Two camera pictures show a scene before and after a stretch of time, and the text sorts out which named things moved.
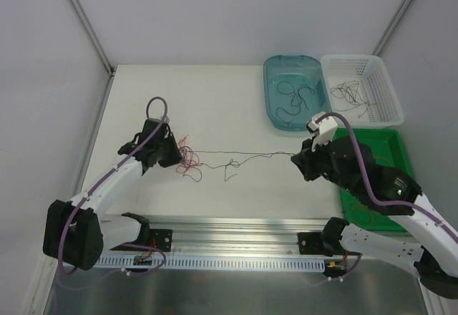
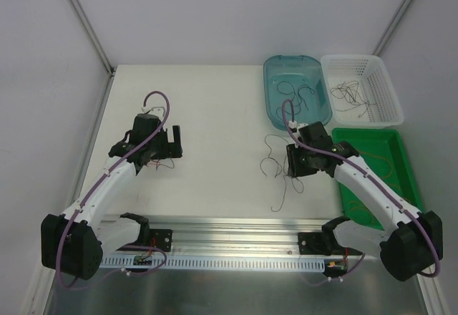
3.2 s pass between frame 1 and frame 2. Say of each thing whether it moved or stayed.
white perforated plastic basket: stayed
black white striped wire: stayed
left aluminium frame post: stayed
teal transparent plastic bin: stayed
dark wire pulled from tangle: moved
